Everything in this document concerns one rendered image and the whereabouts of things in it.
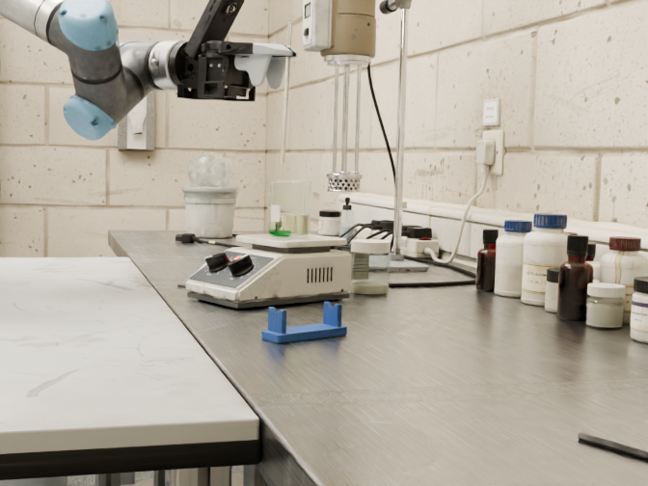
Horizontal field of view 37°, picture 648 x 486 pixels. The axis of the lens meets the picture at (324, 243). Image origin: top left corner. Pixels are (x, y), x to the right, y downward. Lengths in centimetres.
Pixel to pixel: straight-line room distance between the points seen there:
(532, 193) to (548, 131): 12
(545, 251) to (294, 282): 36
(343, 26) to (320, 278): 60
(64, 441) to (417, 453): 25
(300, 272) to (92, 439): 63
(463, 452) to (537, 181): 112
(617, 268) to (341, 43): 73
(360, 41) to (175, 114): 207
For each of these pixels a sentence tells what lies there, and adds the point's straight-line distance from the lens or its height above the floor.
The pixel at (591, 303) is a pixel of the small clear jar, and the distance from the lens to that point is 124.
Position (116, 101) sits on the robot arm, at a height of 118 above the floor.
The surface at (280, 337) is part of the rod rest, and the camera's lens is 105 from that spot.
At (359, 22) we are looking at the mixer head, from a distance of 179.
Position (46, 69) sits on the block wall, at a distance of 377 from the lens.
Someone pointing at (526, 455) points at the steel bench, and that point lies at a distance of 69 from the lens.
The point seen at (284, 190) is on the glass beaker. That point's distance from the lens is 134.
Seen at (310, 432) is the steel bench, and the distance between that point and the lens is 72.
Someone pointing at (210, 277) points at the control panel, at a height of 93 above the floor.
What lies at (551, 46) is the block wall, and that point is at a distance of 175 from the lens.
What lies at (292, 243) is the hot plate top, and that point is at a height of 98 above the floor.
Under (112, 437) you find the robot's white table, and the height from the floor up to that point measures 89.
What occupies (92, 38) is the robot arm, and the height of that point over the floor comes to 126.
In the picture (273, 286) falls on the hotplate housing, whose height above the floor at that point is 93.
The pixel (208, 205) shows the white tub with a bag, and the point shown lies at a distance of 237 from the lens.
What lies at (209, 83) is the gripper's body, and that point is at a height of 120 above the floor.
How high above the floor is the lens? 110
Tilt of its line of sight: 5 degrees down
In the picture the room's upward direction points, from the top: 2 degrees clockwise
